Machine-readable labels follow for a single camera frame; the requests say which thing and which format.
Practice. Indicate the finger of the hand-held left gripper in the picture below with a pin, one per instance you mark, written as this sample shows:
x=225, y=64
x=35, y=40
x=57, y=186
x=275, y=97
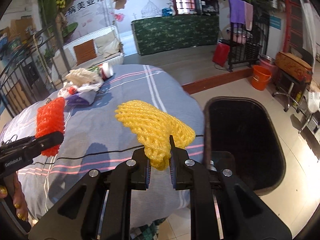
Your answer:
x=51, y=140

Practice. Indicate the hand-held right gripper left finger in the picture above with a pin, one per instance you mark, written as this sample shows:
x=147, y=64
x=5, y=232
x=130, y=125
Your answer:
x=147, y=177

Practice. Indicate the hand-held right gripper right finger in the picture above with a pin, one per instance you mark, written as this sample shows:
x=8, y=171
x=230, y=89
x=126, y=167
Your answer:
x=171, y=175

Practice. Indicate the red foam fruit net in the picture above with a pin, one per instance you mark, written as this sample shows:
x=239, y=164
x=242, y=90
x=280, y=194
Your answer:
x=50, y=117

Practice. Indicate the purple tissue packet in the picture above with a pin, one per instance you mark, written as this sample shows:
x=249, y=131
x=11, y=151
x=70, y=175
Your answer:
x=80, y=99

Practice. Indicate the yellow foam fruit net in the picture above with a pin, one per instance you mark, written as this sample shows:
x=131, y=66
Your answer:
x=155, y=122

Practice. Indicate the black trash bin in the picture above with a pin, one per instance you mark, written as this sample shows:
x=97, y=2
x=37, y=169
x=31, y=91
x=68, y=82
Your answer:
x=245, y=142

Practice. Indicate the person's left hand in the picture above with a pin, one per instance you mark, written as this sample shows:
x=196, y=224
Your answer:
x=16, y=197

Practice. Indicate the grey striped blanket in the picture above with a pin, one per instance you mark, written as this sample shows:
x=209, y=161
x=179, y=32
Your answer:
x=100, y=130

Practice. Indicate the white plastic bag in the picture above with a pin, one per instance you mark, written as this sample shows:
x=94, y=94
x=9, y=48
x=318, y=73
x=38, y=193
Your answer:
x=86, y=87

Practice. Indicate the white foam fruit net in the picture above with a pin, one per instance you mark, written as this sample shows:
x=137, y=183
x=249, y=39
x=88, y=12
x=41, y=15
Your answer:
x=82, y=76

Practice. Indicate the black iron fence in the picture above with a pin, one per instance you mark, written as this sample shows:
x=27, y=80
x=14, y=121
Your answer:
x=30, y=62

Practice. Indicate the red paper cup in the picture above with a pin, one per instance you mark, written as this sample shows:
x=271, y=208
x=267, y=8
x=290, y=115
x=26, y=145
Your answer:
x=106, y=70

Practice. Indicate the white wicker swing chair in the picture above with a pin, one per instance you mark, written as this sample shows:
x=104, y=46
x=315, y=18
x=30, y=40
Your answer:
x=110, y=58

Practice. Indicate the beige cushion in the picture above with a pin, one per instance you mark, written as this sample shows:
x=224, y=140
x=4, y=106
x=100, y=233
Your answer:
x=107, y=42

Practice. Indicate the stack of cardboard boxes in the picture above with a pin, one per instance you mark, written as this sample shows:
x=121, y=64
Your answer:
x=17, y=32

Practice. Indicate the red bag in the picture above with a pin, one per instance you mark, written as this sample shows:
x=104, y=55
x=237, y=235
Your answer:
x=220, y=54

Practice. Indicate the orange bucket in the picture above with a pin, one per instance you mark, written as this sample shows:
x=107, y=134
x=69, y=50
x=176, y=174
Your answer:
x=260, y=78

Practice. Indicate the artificial tree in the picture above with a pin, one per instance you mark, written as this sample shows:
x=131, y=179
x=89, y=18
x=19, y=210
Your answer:
x=60, y=2

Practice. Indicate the green patterned mattress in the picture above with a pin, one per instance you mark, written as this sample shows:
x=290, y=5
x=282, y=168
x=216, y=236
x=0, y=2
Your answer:
x=175, y=33

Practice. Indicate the black metal rack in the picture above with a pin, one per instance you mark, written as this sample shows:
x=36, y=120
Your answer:
x=250, y=52

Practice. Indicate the swivel stool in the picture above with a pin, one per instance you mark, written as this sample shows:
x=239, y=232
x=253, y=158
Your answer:
x=290, y=90

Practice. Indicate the pink bucket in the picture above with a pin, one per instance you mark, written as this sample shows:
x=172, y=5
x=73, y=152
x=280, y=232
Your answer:
x=271, y=67

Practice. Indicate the metal basin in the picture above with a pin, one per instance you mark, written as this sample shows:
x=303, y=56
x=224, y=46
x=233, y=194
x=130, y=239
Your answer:
x=267, y=58

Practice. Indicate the pink basin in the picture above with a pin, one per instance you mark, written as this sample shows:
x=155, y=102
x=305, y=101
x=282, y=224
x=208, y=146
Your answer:
x=240, y=37

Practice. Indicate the blue bag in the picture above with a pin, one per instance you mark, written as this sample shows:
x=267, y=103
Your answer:
x=167, y=12

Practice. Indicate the orange patterned cushion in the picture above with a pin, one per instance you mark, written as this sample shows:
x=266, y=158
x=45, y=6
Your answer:
x=293, y=65

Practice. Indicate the black display box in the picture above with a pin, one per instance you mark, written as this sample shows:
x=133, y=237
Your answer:
x=207, y=6

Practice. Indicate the pink towel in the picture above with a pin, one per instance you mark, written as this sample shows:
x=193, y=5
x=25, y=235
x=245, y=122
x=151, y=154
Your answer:
x=248, y=17

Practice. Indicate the purple towel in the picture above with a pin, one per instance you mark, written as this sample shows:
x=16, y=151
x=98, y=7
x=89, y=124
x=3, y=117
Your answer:
x=237, y=10

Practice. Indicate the red ladder shelf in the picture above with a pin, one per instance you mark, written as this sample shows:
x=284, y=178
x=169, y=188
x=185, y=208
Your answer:
x=293, y=17

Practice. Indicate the wall poster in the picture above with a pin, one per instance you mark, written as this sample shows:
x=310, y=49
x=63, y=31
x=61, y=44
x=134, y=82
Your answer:
x=100, y=7

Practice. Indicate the blue wall sign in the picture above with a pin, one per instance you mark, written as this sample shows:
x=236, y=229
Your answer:
x=275, y=22

